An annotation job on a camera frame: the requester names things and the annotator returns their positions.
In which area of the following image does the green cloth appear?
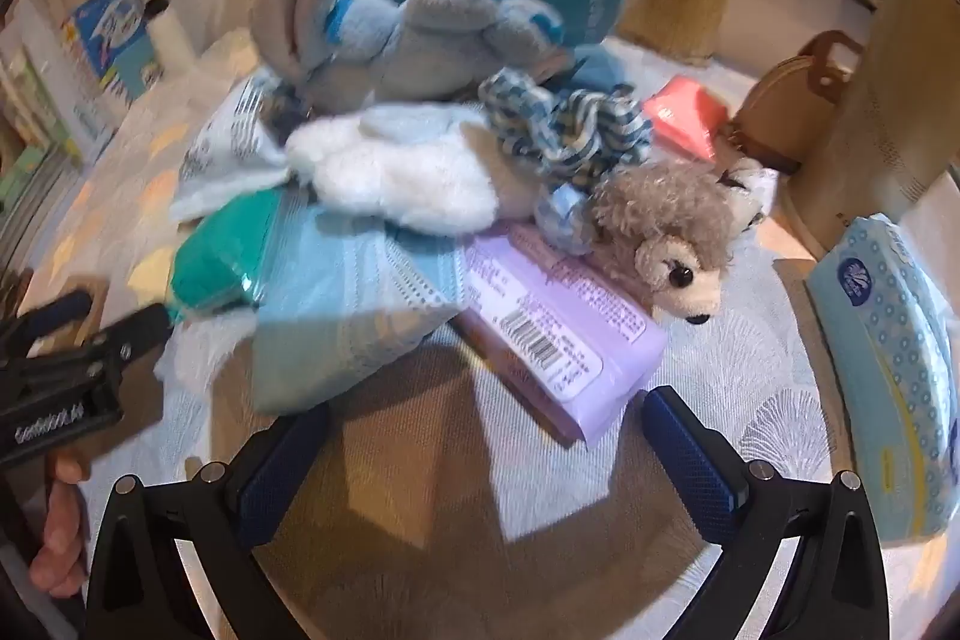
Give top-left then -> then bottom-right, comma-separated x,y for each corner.
169,190 -> 286,322

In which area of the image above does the brown plush dog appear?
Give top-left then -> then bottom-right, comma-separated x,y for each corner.
589,156 -> 781,322

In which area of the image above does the light blue soft packet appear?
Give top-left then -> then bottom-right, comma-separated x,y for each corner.
251,212 -> 470,416

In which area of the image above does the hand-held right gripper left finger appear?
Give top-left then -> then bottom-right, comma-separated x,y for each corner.
84,401 -> 332,640

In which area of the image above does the purple wipes packet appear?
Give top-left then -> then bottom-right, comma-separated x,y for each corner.
450,224 -> 668,446

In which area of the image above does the teal drawstring pouch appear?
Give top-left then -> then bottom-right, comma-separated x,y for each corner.
360,0 -> 631,49

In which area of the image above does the plaid fabric bow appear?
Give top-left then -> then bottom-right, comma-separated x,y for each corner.
478,70 -> 653,253

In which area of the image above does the brown round handbag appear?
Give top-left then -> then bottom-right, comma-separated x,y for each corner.
724,31 -> 863,176

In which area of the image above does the cardboard box with blue print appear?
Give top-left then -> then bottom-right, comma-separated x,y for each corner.
15,0 -> 170,161

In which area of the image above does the pink packet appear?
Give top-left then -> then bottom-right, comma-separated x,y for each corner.
643,75 -> 740,157

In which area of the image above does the person's left hand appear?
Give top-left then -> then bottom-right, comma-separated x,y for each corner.
30,451 -> 92,600

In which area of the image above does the light blue tissue pack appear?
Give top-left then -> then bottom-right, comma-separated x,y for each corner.
806,214 -> 960,547

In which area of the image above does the grey and blue plush toy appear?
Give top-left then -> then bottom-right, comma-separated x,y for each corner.
247,0 -> 571,109

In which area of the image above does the white fluffy plush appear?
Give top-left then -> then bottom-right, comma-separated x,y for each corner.
285,104 -> 503,234

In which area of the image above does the white printed soft packet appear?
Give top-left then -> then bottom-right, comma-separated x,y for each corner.
171,74 -> 301,221

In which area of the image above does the white pole with black knob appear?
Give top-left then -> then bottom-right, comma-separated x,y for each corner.
146,0 -> 203,67

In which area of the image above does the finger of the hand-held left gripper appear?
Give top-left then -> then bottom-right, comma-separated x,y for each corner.
71,302 -> 172,380
0,289 -> 92,348

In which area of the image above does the blue cloth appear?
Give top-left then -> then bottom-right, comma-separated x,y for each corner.
555,46 -> 640,103

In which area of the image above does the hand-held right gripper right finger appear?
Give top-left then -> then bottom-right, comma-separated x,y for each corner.
641,385 -> 890,640

